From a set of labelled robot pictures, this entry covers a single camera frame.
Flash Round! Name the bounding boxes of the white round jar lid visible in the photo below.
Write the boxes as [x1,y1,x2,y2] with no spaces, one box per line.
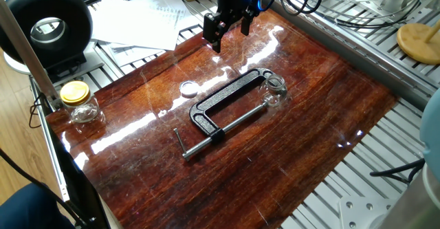
[179,80,200,99]

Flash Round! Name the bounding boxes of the small clear glass jar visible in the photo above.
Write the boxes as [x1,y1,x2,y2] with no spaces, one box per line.
[258,74,289,108]

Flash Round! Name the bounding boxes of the black C-clamp with steel screw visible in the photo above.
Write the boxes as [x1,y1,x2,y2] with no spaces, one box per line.
[173,67,279,162]

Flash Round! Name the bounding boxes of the gold metal jar lid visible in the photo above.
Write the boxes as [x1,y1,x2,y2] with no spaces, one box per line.
[59,80,91,107]

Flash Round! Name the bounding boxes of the clear glass storage jar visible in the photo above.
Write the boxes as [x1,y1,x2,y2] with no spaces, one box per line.
[67,94,101,124]

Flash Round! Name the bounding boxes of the white printed paper sheets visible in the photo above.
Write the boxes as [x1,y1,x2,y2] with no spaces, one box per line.
[89,0,201,52]

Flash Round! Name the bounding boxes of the white paper sheet with drawing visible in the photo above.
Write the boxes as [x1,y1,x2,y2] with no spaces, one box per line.
[107,42,166,68]

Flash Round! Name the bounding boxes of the round wooden disc stand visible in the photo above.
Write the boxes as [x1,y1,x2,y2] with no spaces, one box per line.
[396,19,440,66]

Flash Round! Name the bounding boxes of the black table side panel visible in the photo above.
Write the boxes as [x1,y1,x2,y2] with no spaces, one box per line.
[43,118,111,229]

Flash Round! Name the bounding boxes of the dark blue chair seat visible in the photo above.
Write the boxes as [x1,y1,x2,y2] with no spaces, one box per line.
[0,183,76,229]

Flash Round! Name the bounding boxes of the grey metal base plate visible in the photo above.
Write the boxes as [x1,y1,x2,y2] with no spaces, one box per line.
[47,41,106,87]

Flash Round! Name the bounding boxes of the black cable bundle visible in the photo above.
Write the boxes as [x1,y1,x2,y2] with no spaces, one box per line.
[335,0,422,30]

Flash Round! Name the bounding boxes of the aluminium frame post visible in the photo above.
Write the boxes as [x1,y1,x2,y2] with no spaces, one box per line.
[0,0,63,110]

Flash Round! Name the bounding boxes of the black ring-shaped lamp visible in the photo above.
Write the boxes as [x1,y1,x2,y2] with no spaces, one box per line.
[0,0,94,82]

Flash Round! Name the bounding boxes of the thin black looped cable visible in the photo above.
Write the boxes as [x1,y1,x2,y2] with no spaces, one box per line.
[28,92,47,129]

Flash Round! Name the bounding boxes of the thick black cable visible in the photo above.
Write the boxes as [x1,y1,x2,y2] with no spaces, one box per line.
[369,157,426,186]

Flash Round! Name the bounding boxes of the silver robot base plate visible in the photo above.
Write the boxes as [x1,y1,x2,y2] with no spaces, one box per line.
[338,196,397,229]

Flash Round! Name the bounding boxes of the long black hanging cable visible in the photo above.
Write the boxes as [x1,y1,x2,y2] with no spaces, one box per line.
[0,149,87,228]

